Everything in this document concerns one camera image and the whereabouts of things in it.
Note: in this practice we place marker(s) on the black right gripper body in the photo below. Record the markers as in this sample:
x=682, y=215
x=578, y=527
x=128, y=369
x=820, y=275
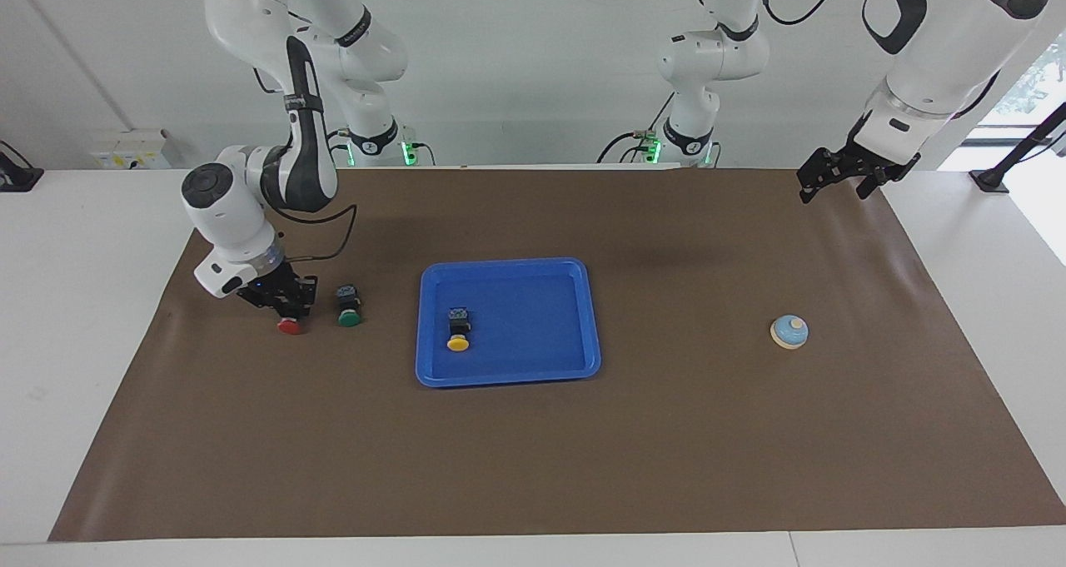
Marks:
x=271, y=292

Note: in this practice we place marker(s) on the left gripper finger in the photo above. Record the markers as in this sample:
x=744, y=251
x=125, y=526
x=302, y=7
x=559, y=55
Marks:
x=816, y=171
x=870, y=184

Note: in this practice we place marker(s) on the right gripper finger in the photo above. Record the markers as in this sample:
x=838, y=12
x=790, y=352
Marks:
x=308, y=294
x=291, y=310

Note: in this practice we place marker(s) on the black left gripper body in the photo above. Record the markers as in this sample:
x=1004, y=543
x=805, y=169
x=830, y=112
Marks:
x=874, y=164

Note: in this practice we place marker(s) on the red push button switch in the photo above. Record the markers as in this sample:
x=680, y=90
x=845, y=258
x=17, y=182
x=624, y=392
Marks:
x=291, y=326

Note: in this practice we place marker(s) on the green push button switch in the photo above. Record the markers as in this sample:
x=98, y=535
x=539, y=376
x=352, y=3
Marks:
x=350, y=318

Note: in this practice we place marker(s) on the yellow push button switch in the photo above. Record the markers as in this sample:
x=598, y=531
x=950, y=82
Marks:
x=458, y=344

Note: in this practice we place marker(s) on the light blue call bell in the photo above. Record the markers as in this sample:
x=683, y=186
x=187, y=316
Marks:
x=787, y=334

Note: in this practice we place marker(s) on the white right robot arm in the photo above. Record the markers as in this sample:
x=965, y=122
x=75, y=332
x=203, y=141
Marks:
x=225, y=209

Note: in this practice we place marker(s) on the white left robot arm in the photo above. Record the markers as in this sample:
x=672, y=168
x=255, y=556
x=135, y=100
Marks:
x=941, y=51

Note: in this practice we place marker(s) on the blue plastic tray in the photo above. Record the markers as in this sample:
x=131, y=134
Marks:
x=533, y=325

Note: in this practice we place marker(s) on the bright window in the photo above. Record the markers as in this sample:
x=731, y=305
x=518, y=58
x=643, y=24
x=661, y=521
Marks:
x=1041, y=76

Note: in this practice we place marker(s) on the brown table mat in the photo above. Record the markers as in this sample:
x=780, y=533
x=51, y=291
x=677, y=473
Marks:
x=533, y=467

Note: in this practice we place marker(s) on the black camera stand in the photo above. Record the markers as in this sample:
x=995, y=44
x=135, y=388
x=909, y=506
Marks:
x=1012, y=159

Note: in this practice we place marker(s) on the white wall socket box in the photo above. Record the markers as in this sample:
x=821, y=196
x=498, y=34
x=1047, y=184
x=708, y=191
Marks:
x=125, y=151

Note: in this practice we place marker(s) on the black clamp mount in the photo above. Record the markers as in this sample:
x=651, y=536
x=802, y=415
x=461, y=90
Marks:
x=17, y=176

